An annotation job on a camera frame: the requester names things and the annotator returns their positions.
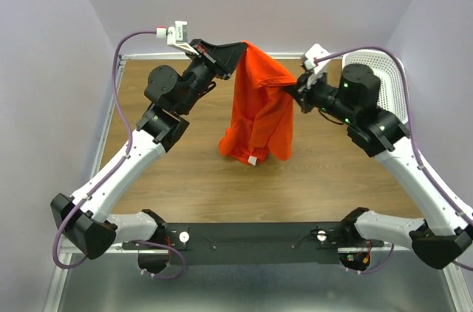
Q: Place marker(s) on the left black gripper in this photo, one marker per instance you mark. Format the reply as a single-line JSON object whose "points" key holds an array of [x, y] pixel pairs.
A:
{"points": [[223, 59]]}

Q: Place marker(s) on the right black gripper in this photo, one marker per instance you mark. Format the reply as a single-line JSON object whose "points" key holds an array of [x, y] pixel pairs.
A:
{"points": [[302, 93]]}

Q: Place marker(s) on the orange t-shirt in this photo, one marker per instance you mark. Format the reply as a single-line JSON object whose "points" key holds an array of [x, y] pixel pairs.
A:
{"points": [[262, 118]]}

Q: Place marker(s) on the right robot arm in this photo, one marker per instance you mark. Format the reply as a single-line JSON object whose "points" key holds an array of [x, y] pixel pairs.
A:
{"points": [[444, 231]]}

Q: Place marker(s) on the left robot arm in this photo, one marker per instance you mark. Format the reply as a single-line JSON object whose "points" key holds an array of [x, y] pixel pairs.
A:
{"points": [[85, 217]]}

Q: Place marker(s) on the white perforated plastic basket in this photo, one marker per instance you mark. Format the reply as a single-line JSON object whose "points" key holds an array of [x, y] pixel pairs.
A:
{"points": [[391, 96]]}

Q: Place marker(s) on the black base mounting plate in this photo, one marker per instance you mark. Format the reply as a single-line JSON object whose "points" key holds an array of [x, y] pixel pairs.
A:
{"points": [[258, 243]]}

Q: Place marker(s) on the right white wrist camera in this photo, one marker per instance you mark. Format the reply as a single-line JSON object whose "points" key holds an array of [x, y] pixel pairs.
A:
{"points": [[313, 65]]}

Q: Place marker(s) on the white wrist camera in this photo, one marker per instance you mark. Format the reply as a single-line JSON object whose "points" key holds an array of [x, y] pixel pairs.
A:
{"points": [[313, 65], [176, 36]]}

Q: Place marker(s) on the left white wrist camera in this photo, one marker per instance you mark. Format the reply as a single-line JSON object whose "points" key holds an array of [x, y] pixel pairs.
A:
{"points": [[176, 36]]}

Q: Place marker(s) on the aluminium frame rail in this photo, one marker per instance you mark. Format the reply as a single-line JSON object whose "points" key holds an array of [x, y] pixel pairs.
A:
{"points": [[371, 100]]}

